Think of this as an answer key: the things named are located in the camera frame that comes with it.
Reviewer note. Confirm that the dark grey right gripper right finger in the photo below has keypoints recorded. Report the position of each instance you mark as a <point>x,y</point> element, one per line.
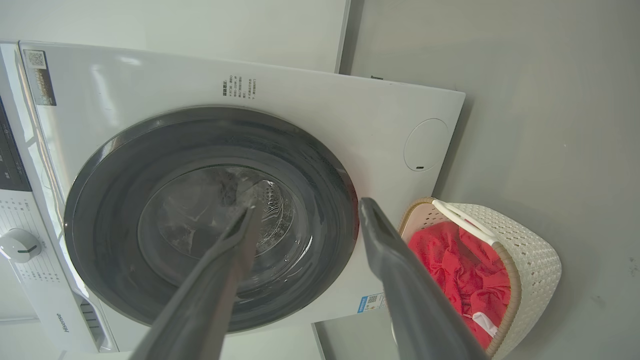
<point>415,300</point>

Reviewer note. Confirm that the red garment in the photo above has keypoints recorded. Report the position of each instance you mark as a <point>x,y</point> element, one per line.
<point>465,270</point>

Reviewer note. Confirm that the grey QR label sticker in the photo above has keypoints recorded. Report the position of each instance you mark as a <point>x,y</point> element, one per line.
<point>40,77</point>

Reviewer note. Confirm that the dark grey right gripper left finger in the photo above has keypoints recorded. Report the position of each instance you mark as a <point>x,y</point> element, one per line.
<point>200,300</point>

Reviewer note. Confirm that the dark round washing machine door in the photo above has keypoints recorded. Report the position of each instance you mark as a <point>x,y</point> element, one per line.
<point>150,200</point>

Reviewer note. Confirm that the white front-load washing machine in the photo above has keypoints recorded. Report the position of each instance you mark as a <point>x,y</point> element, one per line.
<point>320,110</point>

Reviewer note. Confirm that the white woven laundry basket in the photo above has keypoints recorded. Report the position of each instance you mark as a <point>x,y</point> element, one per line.
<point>530,260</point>

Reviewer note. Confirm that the blue white QR sticker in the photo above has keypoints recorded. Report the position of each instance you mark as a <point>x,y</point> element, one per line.
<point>372,302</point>

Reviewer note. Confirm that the white washing machine control knob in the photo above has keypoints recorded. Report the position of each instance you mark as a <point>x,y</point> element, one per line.
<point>20,245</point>

